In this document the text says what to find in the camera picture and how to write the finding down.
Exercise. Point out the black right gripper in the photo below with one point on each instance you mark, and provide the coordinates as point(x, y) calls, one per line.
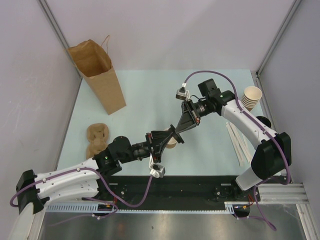
point(190, 118)

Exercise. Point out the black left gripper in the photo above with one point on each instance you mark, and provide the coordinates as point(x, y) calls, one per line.
point(159, 140)

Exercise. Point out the brown paper coffee cup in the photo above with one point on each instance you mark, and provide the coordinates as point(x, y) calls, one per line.
point(171, 143)

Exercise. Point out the brown pulp cup carrier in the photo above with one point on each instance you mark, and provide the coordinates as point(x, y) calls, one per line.
point(97, 135)

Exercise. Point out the black coffee cup lid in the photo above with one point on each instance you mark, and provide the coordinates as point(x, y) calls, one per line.
point(180, 139)

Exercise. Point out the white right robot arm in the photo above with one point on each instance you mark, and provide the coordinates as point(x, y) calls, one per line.
point(272, 149)

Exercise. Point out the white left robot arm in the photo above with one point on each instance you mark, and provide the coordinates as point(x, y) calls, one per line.
point(89, 178)

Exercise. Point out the white wrapped straw three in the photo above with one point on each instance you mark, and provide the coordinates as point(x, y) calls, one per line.
point(239, 152)

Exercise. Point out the stacked paper cups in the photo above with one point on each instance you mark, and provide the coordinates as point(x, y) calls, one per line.
point(251, 97)

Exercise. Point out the stack of black lids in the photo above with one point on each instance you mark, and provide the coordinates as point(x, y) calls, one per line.
point(264, 121)

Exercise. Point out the brown paper bag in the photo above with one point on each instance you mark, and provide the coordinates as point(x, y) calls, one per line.
point(96, 67)

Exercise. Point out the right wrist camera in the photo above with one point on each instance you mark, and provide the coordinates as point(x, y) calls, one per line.
point(182, 93)

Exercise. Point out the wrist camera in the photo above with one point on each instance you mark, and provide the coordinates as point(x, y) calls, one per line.
point(156, 170)
point(182, 93)

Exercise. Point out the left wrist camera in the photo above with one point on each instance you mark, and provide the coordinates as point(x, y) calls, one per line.
point(156, 170)

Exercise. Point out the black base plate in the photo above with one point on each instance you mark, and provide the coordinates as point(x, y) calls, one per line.
point(174, 193)

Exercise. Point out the aluminium frame rail front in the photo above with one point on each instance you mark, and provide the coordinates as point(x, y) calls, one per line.
point(272, 193)

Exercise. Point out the aluminium frame post left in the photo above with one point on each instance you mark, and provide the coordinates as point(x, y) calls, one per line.
point(49, 15)

